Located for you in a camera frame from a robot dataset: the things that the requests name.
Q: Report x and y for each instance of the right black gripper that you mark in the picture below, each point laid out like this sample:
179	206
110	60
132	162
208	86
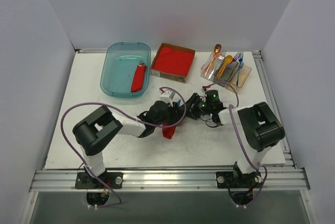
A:
195	104

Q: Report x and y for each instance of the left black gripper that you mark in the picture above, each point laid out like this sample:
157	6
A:
172	112

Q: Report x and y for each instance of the red paper napkin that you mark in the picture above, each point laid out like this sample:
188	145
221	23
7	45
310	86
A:
169	132

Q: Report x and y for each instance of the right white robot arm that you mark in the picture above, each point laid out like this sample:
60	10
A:
256	127

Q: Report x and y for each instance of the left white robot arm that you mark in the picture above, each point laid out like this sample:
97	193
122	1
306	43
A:
97	130

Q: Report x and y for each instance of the rolled red napkin bundle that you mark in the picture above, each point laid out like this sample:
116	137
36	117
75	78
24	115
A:
138	78

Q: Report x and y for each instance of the cardboard napkin box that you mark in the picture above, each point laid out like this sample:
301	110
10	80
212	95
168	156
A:
171	77

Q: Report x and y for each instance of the red napkin stack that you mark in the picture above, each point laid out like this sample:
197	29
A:
173	60

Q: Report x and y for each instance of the clear utensil organizer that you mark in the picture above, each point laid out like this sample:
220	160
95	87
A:
229	74

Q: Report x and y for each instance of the silver fork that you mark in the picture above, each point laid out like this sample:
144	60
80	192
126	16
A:
221	55

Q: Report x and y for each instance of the yellow plastic spoon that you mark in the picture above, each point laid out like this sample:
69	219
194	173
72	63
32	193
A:
228	59

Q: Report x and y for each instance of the copper metallic spoon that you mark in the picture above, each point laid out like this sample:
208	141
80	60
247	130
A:
216	53

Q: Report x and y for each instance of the teal plastic basin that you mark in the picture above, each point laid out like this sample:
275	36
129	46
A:
121	62

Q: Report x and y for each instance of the blue plastic fork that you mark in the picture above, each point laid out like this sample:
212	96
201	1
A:
240	66

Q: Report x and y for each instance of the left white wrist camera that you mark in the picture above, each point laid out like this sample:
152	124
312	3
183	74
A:
167	96

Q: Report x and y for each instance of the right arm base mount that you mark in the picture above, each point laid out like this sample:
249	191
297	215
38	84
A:
235	179

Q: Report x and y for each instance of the aluminium frame rail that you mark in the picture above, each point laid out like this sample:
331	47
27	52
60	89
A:
187	162

